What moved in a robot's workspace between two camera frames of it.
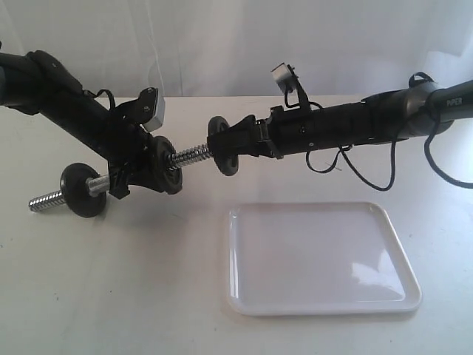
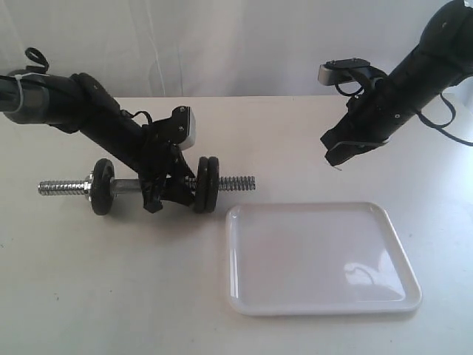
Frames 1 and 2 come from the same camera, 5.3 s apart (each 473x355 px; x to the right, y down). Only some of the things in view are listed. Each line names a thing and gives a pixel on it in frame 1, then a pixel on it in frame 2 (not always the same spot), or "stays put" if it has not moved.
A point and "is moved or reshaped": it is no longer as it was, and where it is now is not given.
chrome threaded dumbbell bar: x=98 y=184 to x=131 y=187
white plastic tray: x=327 y=257 stays put
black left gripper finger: x=118 y=180 to x=152 y=192
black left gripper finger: x=145 y=176 to x=175 y=188
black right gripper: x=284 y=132 to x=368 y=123
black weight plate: x=169 y=180 is moved or reshaped
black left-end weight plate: x=75 y=193 to x=103 y=181
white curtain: x=217 y=49 stays put
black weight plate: x=220 y=143 to x=213 y=183
